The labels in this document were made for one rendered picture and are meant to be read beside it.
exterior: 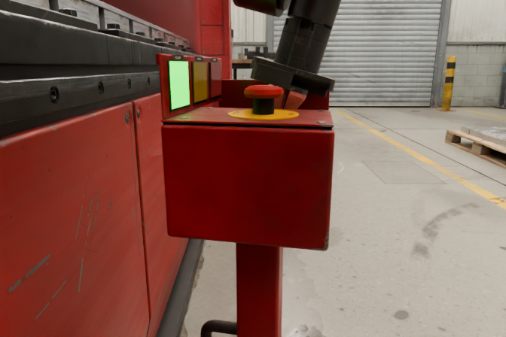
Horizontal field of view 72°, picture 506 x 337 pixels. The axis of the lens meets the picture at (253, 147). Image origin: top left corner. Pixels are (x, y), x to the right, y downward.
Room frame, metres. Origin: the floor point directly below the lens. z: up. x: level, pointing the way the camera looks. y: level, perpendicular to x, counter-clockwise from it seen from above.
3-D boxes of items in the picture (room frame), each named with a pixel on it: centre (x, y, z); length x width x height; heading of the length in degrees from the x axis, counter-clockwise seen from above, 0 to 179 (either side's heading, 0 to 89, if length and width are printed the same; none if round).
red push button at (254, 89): (0.35, -0.01, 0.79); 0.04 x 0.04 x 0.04
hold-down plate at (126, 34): (0.91, 0.31, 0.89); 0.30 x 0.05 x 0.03; 1
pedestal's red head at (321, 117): (0.40, -0.01, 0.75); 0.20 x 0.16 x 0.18; 169
